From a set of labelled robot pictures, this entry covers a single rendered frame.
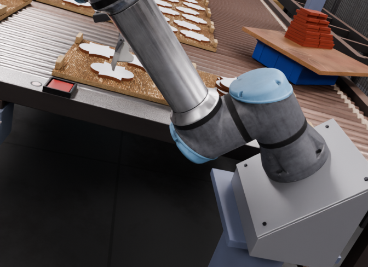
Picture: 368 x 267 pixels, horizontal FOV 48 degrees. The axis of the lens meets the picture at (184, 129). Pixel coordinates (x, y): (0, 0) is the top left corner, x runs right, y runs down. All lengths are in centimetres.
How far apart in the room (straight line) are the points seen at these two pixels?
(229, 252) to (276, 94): 44
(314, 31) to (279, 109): 134
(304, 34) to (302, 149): 125
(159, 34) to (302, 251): 52
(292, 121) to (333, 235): 24
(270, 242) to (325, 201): 14
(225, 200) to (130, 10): 51
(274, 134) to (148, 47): 31
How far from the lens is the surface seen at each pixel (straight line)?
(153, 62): 78
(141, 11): 75
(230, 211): 99
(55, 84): 120
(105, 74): 128
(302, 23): 212
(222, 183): 107
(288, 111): 86
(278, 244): 89
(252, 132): 86
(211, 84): 148
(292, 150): 90
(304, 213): 86
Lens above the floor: 143
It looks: 27 degrees down
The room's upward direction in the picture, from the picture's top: 18 degrees clockwise
